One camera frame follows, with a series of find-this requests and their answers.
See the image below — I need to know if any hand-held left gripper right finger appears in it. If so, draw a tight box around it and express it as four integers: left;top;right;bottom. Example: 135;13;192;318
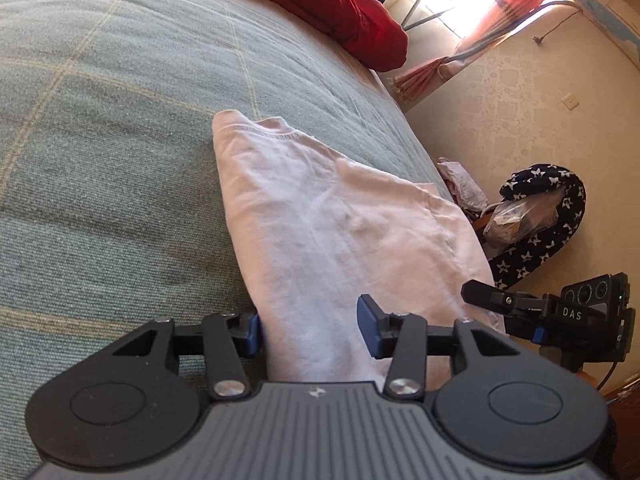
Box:
356;295;508;401

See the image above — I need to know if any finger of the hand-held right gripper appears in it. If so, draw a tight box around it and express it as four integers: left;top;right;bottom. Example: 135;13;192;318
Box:
461;280;551;318
504;312;563;348

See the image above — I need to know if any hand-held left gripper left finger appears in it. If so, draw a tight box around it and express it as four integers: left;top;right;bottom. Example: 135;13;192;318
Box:
112;311;261;401

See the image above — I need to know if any white long-sleeve shirt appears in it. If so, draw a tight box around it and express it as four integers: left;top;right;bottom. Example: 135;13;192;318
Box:
211;109;503;391

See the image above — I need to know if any metal clothes rack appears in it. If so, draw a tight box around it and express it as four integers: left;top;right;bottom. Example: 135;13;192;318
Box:
400;0;456;31

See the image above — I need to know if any brown wooden furniture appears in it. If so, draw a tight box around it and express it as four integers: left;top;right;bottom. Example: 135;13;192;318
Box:
602;367;640;413

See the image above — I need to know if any clear plastic bag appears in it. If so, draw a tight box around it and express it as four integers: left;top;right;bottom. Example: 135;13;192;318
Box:
482;187;561;246

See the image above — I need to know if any pink cloth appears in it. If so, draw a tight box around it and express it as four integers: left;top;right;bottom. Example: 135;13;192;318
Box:
436;157;488;211

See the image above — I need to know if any star-print dark cloth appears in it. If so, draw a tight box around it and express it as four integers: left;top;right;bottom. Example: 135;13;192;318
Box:
487;162;587;291

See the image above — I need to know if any white air conditioner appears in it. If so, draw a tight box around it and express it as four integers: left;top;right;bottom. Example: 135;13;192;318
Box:
565;0;640;61

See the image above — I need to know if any red quilt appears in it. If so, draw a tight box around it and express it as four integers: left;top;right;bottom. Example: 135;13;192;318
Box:
172;0;409;73

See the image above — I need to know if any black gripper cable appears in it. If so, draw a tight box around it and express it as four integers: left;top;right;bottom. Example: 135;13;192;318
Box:
597;360;623;391

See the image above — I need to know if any grey air conditioner hose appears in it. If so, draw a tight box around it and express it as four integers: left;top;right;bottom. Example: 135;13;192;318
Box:
450;0;576;63

